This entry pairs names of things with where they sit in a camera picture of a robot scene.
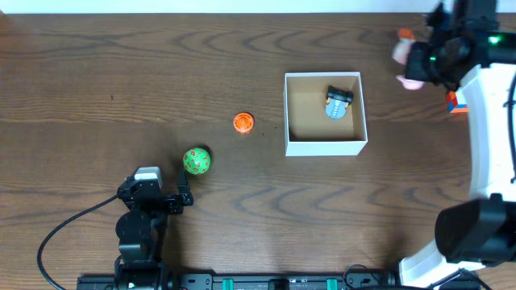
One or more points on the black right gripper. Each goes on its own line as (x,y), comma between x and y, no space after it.
(414,68)

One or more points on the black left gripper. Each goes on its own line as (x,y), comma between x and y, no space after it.
(168,202)

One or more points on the green ball with red numbers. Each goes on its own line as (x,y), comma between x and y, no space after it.
(196,161)

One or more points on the pink and white duck figure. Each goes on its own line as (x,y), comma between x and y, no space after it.
(400,54)

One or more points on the multicoloured puzzle cube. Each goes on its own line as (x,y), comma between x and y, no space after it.
(456,103)

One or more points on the orange round plastic toy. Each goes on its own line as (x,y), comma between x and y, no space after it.
(243,122)

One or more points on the grey and yellow toy truck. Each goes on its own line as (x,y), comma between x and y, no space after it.
(337,101)

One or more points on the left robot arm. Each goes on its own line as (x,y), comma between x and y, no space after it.
(142,229)

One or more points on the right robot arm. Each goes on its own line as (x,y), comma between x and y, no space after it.
(479,66)

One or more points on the white cardboard box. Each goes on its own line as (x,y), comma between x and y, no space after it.
(308,129)

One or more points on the black mounting rail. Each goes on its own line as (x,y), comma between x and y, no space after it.
(352,280)

